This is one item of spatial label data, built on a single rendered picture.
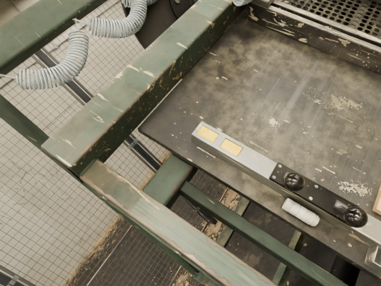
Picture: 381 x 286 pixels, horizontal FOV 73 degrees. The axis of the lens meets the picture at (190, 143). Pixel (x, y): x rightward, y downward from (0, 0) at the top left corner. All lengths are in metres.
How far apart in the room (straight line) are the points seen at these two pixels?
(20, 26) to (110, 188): 0.64
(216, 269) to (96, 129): 0.41
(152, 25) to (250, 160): 0.82
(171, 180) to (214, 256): 0.23
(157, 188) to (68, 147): 0.24
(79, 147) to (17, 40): 0.51
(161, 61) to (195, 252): 0.50
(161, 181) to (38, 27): 0.66
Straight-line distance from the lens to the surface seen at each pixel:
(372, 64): 1.03
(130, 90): 0.70
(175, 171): 0.71
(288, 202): 0.65
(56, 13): 1.09
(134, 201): 0.61
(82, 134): 0.65
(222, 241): 1.66
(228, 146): 0.66
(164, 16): 1.32
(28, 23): 1.06
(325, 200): 0.67
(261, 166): 0.66
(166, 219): 0.59
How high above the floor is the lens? 1.86
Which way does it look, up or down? 21 degrees down
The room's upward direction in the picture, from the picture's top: 43 degrees counter-clockwise
